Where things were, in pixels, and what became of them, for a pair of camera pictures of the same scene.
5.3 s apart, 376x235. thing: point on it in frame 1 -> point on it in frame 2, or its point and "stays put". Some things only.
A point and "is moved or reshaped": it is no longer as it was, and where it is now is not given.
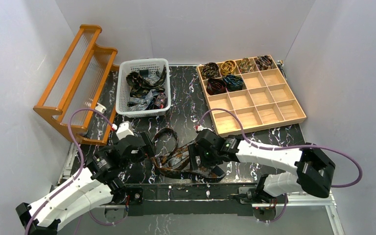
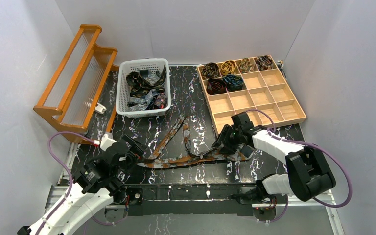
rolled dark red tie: (216, 86) stays put
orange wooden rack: (80, 98) stays put
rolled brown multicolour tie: (246, 66) stays put
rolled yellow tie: (227, 67) stays put
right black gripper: (198, 156) -> (225, 137)
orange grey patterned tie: (176, 162) is moved or reshaped
